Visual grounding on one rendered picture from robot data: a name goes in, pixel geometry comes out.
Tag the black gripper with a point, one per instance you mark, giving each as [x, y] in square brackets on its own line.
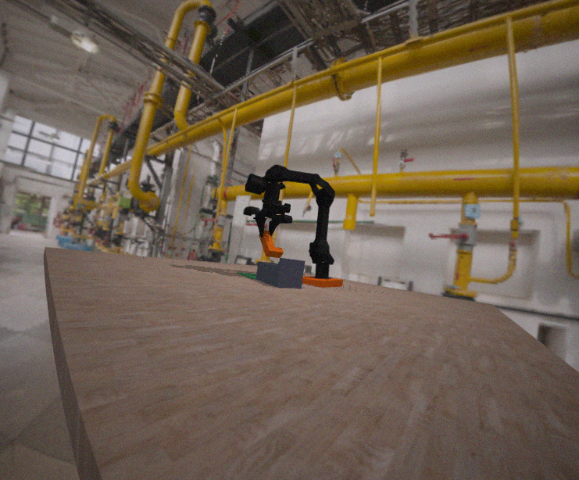
[261, 214]

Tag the orange l-shaped part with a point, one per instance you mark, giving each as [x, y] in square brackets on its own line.
[268, 246]

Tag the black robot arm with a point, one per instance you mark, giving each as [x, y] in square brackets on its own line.
[319, 250]

